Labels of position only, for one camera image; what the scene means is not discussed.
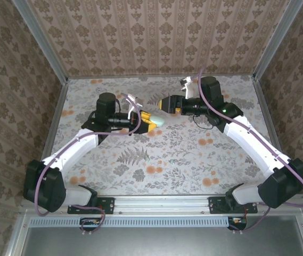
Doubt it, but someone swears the grey sheet metal panel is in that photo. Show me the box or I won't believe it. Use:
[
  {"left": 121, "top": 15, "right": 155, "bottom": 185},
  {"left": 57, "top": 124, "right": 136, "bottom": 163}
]
[{"left": 7, "top": 213, "right": 303, "bottom": 256}]

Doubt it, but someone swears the floral patterned table mat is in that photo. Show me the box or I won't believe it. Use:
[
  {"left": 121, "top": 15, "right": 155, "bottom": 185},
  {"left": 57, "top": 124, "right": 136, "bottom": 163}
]
[{"left": 47, "top": 76, "right": 285, "bottom": 197}]

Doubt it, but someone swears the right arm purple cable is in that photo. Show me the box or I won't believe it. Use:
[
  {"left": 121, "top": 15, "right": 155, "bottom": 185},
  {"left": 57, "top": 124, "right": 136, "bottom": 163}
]
[{"left": 198, "top": 65, "right": 303, "bottom": 235}]

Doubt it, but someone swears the aluminium side frame rail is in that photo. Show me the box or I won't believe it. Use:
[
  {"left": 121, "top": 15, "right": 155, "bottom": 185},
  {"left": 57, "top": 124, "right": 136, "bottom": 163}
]
[
  {"left": 251, "top": 78, "right": 303, "bottom": 198},
  {"left": 31, "top": 79, "right": 69, "bottom": 199}
]

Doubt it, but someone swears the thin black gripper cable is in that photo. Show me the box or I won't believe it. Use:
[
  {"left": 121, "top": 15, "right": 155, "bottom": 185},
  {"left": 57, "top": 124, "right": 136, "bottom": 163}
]
[{"left": 192, "top": 114, "right": 215, "bottom": 131}]

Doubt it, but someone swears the mint green earbud charging case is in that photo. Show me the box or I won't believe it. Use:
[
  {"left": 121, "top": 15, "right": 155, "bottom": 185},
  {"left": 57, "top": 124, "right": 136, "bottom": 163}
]
[{"left": 150, "top": 116, "right": 166, "bottom": 127}]

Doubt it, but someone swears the aluminium back frame rail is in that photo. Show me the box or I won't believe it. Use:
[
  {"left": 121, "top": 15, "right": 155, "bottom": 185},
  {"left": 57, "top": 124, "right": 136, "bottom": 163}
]
[{"left": 67, "top": 74, "right": 256, "bottom": 80}]

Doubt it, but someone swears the aluminium front frame rail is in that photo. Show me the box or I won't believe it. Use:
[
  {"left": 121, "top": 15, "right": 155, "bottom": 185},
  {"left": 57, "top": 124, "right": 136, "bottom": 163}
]
[{"left": 20, "top": 195, "right": 303, "bottom": 214}]

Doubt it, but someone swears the aluminium frame corner post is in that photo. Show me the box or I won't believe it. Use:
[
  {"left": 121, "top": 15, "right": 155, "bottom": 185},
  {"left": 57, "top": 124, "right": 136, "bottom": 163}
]
[
  {"left": 11, "top": 0, "right": 69, "bottom": 84},
  {"left": 252, "top": 0, "right": 303, "bottom": 81}
]

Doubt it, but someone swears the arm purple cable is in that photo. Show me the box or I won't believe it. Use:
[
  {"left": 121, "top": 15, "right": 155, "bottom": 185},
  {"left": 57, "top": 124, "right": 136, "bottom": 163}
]
[
  {"left": 34, "top": 92, "right": 142, "bottom": 235},
  {"left": 198, "top": 65, "right": 303, "bottom": 235}
]

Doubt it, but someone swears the slotted grey cable duct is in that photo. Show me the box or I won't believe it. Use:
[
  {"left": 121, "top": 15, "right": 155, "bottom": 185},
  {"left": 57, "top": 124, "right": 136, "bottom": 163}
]
[{"left": 30, "top": 217, "right": 248, "bottom": 228}]

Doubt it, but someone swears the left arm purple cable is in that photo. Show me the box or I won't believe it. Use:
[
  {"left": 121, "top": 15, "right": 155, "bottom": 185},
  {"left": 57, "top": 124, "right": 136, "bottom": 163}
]
[{"left": 34, "top": 92, "right": 142, "bottom": 235}]

